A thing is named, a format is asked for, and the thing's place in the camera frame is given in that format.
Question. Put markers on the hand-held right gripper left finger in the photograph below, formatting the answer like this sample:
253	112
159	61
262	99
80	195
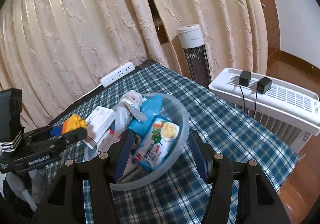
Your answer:
125	154

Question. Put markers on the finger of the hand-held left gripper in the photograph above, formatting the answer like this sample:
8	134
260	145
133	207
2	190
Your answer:
75	135
37	131

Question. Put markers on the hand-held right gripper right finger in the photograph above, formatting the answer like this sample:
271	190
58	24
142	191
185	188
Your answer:
197	154

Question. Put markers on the orange yellow toy brick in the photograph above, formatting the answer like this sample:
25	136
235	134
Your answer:
72	121

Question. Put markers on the white medicine box blue stripe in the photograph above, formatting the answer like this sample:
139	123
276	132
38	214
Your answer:
101	119

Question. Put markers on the blue food packet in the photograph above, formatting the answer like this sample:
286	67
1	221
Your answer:
155	146

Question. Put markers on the clear plastic bowl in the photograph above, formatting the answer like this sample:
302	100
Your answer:
180	124

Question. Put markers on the white printed plastic bag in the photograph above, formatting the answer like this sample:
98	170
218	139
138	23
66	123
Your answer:
122	116

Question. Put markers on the teal cloth bandage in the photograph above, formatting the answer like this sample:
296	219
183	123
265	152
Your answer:
152	104

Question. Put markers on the person's clothing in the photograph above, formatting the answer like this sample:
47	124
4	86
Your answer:
15	186

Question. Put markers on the blue plaid tablecloth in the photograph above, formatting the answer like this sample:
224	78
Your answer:
212	119

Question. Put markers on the white power strip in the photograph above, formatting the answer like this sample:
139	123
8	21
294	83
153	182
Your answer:
117	74

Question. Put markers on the black power adapter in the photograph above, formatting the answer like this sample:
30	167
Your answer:
264	84
245	78

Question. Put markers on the white room heater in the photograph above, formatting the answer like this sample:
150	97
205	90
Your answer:
287	106

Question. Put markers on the beige curtain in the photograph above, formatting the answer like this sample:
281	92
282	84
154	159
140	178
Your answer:
75	26

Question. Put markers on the white tower fan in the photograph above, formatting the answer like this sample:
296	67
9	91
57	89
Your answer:
191	36

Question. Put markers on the brown wooden door frame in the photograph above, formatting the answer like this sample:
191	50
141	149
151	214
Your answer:
271	14

